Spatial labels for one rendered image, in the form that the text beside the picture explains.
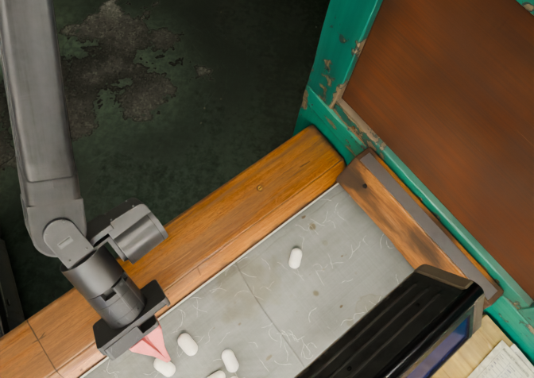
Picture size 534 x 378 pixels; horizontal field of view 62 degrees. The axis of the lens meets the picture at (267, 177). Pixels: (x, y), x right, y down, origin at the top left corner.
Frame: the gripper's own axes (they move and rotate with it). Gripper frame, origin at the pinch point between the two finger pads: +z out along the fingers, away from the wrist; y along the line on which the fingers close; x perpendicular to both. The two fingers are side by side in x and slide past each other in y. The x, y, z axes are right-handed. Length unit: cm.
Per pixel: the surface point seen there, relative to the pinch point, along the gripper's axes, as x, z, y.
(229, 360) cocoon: 0.5, 8.6, 6.5
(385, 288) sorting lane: -2.7, 16.1, 34.3
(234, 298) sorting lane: 6.6, 4.5, 12.8
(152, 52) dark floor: 131, -28, 51
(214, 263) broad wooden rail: 9.7, -1.4, 13.7
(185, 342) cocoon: 4.4, 3.6, 2.8
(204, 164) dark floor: 97, 13, 38
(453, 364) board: -14.8, 24.9, 33.3
